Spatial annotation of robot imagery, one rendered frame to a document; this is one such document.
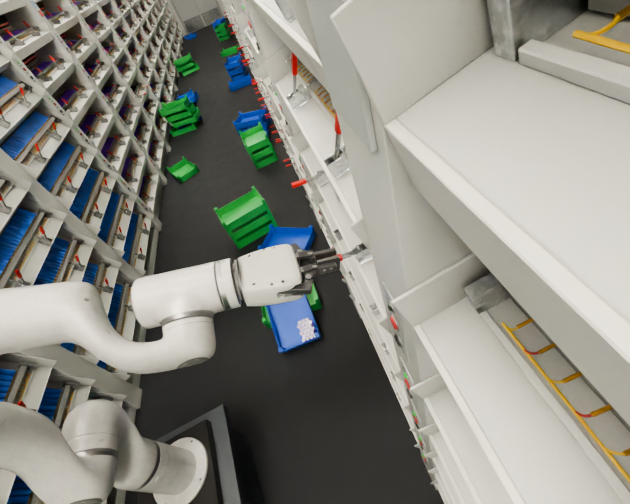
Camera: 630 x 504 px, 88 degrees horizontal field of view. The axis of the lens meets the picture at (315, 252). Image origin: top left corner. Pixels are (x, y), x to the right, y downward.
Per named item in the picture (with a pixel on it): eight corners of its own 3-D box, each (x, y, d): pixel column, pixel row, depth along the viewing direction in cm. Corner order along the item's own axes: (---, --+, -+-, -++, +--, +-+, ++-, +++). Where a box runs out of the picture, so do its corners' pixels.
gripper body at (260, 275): (236, 276, 62) (294, 262, 63) (241, 319, 55) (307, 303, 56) (226, 246, 57) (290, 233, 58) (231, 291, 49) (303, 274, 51)
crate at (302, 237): (262, 256, 205) (257, 247, 199) (274, 232, 217) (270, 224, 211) (305, 259, 193) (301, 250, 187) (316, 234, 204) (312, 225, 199)
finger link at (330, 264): (302, 275, 58) (338, 267, 59) (307, 289, 56) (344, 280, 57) (301, 263, 56) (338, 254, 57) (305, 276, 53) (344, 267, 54)
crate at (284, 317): (322, 337, 156) (319, 336, 148) (283, 353, 156) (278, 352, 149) (301, 281, 167) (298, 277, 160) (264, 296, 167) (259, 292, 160)
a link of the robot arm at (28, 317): (-62, 415, 36) (219, 353, 48) (-40, 282, 43) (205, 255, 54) (-16, 416, 44) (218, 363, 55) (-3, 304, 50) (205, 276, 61)
